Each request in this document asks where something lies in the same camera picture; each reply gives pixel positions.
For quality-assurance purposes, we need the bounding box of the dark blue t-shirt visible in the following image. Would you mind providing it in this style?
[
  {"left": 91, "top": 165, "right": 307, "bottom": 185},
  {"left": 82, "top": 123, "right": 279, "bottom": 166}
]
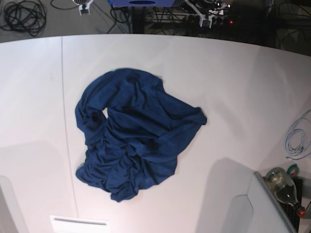
[{"left": 75, "top": 68, "right": 207, "bottom": 202}]

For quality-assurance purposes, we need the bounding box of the black power strip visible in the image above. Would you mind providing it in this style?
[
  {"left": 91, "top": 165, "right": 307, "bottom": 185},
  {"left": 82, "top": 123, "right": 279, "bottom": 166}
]
[{"left": 187, "top": 14, "right": 227, "bottom": 28}]

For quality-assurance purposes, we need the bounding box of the blue plastic bin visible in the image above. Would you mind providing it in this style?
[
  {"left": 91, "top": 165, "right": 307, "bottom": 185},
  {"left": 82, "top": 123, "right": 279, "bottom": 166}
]
[{"left": 109, "top": 0, "right": 175, "bottom": 7}]

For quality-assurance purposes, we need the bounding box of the clear plastic bottle red cap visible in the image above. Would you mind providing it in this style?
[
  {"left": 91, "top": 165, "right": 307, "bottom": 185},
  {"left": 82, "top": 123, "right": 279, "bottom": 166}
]
[{"left": 265, "top": 167, "right": 307, "bottom": 218}]

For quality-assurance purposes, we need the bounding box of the green tape roll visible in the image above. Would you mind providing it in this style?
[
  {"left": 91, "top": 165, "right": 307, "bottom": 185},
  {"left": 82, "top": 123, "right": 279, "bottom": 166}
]
[{"left": 287, "top": 164, "right": 299, "bottom": 178}]

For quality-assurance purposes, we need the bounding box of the coiled light grey cable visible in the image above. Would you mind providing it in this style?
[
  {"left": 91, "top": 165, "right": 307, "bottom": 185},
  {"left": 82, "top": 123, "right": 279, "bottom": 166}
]
[{"left": 284, "top": 114, "right": 311, "bottom": 161}]

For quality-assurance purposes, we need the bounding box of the coiled black cable on floor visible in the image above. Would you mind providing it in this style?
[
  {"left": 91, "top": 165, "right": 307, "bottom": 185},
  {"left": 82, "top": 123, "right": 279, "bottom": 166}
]
[{"left": 0, "top": 0, "right": 48, "bottom": 37}]

